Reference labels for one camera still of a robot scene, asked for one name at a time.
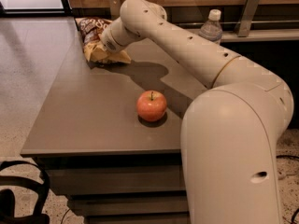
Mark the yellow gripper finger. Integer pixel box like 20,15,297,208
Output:
90,44,108,63

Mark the brown chip bag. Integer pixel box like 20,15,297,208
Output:
75,17,131,63

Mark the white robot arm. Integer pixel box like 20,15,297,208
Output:
101,0,294,224

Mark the red apple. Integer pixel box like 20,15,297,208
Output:
136,91,167,122

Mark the grey drawer cabinet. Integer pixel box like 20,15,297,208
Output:
20,28,208,224

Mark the clear plastic water bottle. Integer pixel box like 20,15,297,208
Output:
198,9,222,44

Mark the left metal bracket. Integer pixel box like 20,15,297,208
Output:
108,0,121,20

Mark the metal bracket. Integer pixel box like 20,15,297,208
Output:
235,0,260,37
108,0,121,20

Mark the metal rail shelf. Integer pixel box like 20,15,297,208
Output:
178,21,299,43

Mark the right metal bracket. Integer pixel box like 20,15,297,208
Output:
235,0,260,37

